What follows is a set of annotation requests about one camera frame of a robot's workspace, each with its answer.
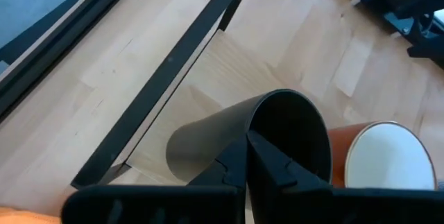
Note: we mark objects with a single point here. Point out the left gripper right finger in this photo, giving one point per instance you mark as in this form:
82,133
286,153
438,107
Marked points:
347,206

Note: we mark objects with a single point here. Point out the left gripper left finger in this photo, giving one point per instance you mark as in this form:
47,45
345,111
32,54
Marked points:
156,206

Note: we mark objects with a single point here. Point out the tall black cup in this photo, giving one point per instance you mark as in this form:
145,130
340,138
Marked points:
208,137

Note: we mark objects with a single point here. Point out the orange plate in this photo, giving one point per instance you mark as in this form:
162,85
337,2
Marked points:
24,217

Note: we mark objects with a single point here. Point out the black table frame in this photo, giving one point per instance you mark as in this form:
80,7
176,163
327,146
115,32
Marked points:
34,75

